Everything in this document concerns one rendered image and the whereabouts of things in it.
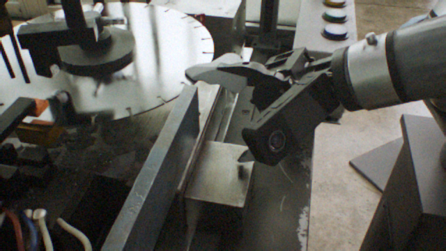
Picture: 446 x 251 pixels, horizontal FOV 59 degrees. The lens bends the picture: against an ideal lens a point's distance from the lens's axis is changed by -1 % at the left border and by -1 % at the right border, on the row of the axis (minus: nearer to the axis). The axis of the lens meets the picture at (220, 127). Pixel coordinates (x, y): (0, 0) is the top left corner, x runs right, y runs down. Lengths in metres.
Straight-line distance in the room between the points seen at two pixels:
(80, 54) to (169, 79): 0.13
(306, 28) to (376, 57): 0.36
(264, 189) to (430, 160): 0.30
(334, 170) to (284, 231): 1.17
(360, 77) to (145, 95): 0.24
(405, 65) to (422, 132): 0.43
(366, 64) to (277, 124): 0.10
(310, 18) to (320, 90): 0.38
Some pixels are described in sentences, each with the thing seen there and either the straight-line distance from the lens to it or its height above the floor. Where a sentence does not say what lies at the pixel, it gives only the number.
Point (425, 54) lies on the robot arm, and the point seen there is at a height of 1.05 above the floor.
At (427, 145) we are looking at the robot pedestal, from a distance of 0.80.
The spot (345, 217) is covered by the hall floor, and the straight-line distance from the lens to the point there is 1.60.
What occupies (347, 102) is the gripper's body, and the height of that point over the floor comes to 0.98.
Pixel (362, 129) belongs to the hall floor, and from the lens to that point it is 1.99.
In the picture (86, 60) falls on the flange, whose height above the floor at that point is 0.96.
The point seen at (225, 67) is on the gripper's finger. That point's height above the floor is 0.98.
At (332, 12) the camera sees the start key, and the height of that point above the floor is 0.91.
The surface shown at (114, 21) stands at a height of 1.00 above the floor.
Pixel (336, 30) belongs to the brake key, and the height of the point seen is 0.91.
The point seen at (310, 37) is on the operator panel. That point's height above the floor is 0.90.
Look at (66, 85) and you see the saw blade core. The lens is 0.53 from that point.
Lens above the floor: 1.23
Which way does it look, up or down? 41 degrees down
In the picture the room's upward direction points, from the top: straight up
